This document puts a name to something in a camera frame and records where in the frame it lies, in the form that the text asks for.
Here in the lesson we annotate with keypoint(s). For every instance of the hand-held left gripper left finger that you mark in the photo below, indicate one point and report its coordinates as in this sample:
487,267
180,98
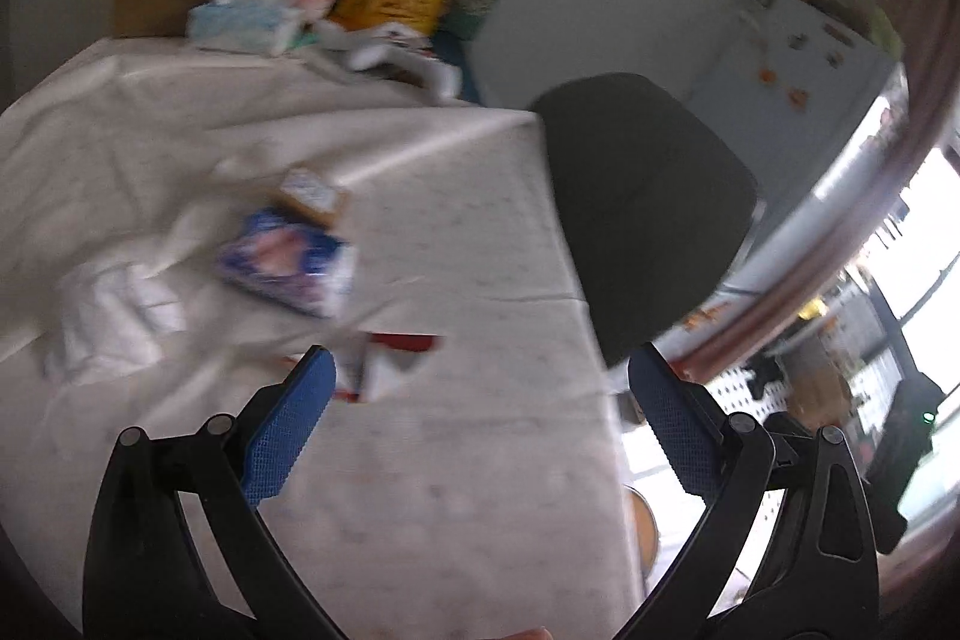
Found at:
289,426

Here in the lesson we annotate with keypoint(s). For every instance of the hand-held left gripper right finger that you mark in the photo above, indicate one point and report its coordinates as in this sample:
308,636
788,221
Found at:
671,419

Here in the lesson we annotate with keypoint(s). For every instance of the red and white wrapper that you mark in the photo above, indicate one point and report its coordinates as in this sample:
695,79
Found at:
379,366

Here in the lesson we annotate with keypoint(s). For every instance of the round bowl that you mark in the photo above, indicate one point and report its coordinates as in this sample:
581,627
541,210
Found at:
643,527

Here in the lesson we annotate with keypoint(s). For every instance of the white pegboard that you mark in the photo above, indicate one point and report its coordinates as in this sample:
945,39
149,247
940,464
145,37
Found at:
825,377

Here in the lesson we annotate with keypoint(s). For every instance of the blue snack packet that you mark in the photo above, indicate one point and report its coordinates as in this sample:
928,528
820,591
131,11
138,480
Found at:
289,261

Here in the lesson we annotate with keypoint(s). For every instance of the white dotted tablecloth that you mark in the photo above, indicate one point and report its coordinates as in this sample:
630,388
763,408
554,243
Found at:
465,497

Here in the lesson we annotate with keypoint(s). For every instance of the crumpled white paper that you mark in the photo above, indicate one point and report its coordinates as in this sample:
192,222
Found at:
112,321

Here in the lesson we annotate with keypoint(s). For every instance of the grey office chair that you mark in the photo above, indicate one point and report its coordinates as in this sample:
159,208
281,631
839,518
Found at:
645,212

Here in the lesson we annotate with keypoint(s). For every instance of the small brown box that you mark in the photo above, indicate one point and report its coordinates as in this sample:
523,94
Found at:
315,194

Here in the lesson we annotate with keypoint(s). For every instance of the pink curtain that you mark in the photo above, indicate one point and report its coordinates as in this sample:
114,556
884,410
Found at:
885,175

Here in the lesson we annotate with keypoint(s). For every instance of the white fridge with magnets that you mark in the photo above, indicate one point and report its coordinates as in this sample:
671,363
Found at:
780,100

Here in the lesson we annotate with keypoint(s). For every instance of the white game controller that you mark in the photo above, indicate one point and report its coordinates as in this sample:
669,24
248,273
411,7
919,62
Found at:
390,55

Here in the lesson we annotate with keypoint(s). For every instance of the blue tissue pack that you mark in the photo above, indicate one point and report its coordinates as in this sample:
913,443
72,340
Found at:
244,18

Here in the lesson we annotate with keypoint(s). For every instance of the boxes on fridge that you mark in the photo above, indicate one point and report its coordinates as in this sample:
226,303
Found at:
832,6

